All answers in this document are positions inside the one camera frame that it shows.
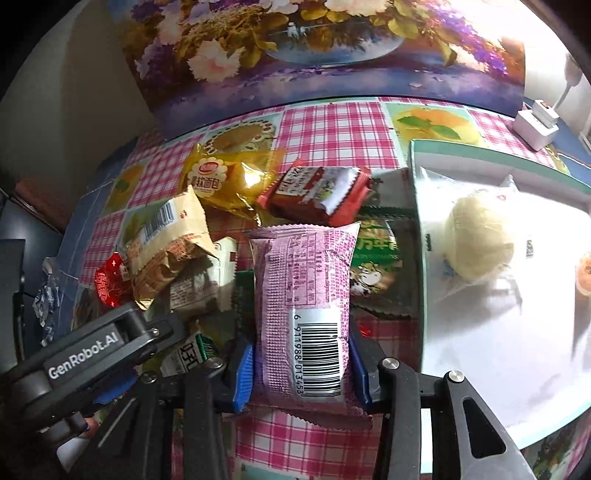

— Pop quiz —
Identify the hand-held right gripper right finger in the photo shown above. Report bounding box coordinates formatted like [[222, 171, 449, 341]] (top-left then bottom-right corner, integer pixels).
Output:
[[350, 333, 536, 480]]

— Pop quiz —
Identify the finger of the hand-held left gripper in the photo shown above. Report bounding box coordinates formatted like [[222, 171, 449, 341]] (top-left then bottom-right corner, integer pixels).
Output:
[[139, 311, 188, 365], [90, 373, 139, 409]]

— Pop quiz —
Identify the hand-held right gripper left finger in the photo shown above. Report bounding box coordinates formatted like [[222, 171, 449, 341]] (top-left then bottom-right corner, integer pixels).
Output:
[[88, 338, 254, 480]]

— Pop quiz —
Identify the white green milk carton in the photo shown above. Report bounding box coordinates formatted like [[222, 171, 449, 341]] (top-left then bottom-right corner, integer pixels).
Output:
[[159, 330, 227, 377]]

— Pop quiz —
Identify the small red packet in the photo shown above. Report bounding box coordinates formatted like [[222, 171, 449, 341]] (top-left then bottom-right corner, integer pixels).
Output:
[[95, 253, 134, 309]]

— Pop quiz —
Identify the dark green packet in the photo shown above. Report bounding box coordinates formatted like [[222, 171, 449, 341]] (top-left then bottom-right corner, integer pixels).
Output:
[[231, 270, 257, 340]]

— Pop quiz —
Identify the pink snack packet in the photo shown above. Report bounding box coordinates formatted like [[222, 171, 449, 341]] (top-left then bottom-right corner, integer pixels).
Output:
[[244, 222, 374, 428]]

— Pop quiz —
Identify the green cartoon snack packet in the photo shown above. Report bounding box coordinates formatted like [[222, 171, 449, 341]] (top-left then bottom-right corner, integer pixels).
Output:
[[348, 208, 421, 319]]

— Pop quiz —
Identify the white box with teal rim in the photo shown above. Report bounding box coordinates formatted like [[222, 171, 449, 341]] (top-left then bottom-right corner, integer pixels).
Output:
[[406, 138, 591, 450]]

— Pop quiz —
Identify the red and white biscuit packet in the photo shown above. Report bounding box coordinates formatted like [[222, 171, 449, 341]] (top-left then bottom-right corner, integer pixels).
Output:
[[256, 159, 372, 227]]

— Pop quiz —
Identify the cream snack packet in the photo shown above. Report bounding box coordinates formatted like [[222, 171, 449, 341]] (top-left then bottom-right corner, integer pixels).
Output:
[[168, 237, 238, 321]]

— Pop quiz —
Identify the crumpled foil wrapper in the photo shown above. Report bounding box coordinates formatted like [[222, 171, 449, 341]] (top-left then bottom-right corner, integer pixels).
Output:
[[32, 258, 63, 347]]

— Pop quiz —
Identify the tan packet with barcode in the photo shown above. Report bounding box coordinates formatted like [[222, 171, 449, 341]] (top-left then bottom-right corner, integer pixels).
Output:
[[121, 185, 220, 311]]

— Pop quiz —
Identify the dark furniture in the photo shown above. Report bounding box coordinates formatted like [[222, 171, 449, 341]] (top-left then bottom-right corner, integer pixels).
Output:
[[0, 185, 65, 370]]

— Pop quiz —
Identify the yellow bread packet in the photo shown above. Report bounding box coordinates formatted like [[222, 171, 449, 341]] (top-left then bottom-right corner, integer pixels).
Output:
[[179, 143, 287, 222]]

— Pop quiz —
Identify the clear-wrapped cream bun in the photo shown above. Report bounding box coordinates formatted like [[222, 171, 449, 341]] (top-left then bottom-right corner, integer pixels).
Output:
[[418, 166, 532, 296]]

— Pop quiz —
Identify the orange jelly cup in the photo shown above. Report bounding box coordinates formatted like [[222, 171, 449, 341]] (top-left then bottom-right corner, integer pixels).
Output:
[[575, 251, 591, 296]]

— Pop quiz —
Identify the pink checked printed tablecloth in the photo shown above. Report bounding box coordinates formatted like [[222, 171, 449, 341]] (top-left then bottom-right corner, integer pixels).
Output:
[[46, 95, 591, 480]]

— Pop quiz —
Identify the floral painting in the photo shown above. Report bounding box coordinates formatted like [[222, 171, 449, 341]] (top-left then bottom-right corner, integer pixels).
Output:
[[108, 0, 527, 134]]

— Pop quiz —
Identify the white charger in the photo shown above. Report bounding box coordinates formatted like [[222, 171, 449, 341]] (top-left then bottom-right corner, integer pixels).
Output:
[[513, 99, 561, 152]]

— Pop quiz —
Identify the white cable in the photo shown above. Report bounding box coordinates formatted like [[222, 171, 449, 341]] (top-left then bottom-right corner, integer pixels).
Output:
[[551, 51, 583, 116]]

